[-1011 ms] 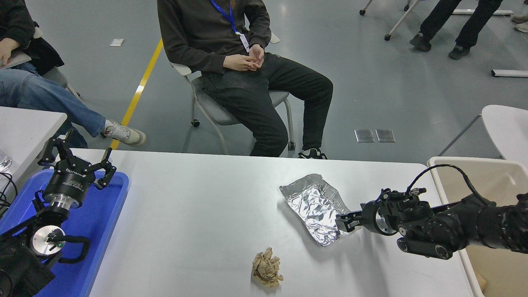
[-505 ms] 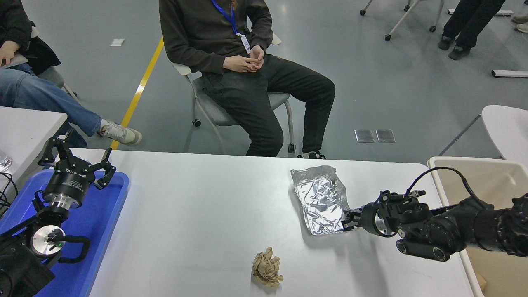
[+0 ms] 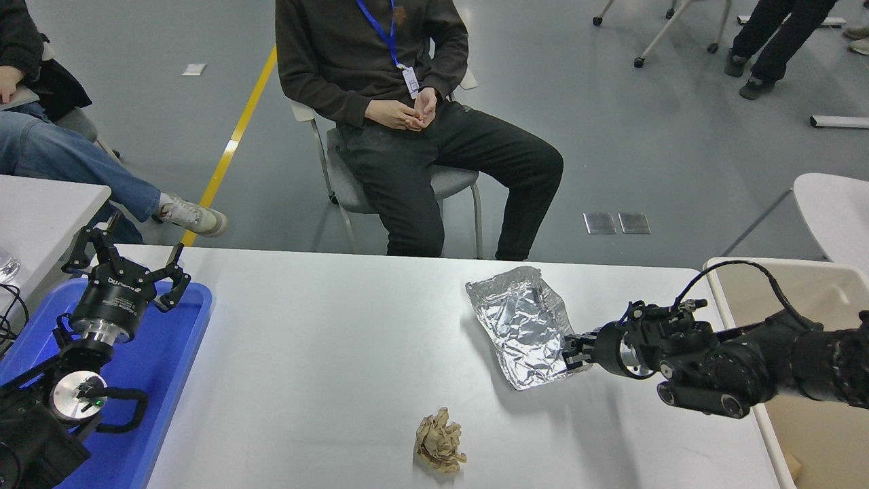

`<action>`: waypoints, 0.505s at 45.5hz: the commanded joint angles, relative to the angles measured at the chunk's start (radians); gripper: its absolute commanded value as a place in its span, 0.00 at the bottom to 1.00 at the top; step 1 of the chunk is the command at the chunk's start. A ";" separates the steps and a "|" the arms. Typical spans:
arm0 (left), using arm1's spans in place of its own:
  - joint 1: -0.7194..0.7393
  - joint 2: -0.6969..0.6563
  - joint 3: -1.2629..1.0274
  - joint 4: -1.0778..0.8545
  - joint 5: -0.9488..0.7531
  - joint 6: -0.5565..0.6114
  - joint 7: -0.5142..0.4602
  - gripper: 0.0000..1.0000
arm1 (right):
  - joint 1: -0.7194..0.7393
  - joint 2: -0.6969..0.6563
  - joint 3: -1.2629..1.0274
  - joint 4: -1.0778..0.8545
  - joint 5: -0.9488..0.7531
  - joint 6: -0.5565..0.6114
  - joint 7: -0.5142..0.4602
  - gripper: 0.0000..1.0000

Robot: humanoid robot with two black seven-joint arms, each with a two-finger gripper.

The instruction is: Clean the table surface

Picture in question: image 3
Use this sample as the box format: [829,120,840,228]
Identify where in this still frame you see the white rolling chair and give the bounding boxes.
[593,0,734,69]

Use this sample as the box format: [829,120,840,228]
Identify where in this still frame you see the blue lanyard with badge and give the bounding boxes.
[356,0,422,101]

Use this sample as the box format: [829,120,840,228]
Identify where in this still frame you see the person's left hand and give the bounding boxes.
[411,87,439,130]

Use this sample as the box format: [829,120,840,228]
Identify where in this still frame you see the person's hand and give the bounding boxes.
[0,66,24,104]

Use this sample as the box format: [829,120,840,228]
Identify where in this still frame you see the pale grey flat board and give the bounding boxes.
[0,88,40,111]

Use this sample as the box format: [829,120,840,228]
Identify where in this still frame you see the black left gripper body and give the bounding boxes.
[71,265,158,336]

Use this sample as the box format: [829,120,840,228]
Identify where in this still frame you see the white round table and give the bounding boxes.
[722,172,869,274]

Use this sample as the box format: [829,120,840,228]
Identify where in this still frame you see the black cable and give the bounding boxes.
[0,284,31,357]

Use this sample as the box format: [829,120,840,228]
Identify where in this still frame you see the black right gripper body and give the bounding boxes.
[591,322,632,379]

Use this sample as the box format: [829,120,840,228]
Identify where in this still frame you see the large pale bin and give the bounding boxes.
[703,257,869,489]

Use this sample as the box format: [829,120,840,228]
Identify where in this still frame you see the blue plastic tray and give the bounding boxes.
[0,277,213,489]

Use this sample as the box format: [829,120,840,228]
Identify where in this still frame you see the white side table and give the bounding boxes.
[0,175,112,320]

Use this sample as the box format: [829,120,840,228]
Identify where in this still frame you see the person's right hand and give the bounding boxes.
[365,100,419,132]

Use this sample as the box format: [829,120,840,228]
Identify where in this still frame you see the crumpled tan paper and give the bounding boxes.
[414,406,468,474]

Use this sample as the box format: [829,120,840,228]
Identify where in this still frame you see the grey chair with white back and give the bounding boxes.
[291,68,484,259]

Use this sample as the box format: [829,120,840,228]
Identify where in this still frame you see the silver foil tray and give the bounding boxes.
[465,266,591,391]

